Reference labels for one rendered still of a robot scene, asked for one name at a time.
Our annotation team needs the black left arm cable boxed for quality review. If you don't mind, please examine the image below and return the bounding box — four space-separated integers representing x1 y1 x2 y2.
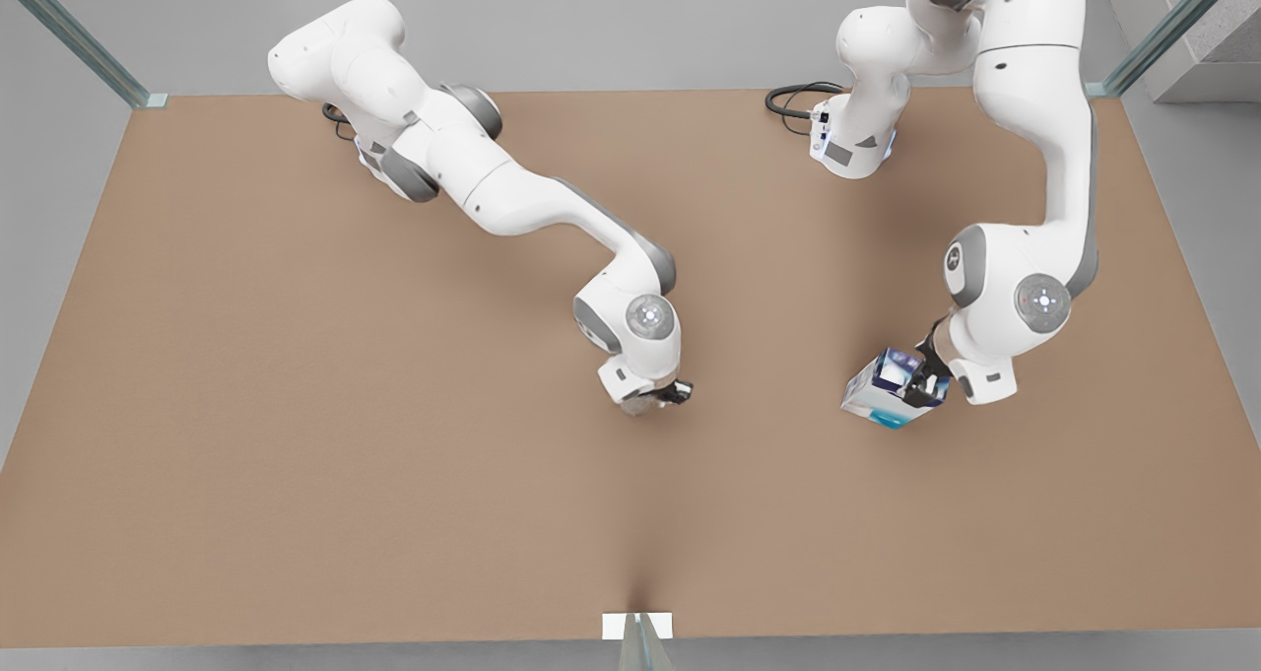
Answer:
765 82 846 137

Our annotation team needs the silver frame post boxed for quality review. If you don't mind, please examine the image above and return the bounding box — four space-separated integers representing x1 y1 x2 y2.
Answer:
1086 0 1258 99
602 612 674 671
0 0 167 109

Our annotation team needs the blue printed box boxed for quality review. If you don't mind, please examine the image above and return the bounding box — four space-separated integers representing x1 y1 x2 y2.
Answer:
841 347 953 430

